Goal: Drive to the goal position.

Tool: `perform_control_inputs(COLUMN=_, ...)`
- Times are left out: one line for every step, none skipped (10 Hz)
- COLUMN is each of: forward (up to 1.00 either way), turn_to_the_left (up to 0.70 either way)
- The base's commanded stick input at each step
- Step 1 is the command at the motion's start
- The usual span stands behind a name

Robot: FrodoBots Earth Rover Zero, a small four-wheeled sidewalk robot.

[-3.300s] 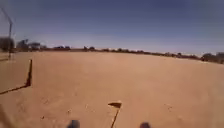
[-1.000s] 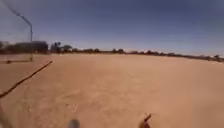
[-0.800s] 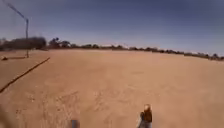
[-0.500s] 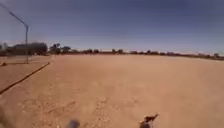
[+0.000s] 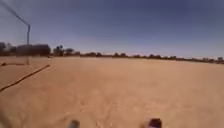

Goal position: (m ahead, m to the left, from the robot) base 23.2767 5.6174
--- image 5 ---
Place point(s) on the row of distant trees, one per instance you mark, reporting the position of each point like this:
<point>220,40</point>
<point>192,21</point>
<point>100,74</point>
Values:
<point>133,55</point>

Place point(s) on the robot's own part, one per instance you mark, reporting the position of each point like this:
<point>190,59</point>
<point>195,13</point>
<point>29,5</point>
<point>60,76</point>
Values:
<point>154,123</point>
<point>73,124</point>

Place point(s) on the low grey building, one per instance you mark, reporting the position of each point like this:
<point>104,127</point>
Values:
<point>33,50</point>

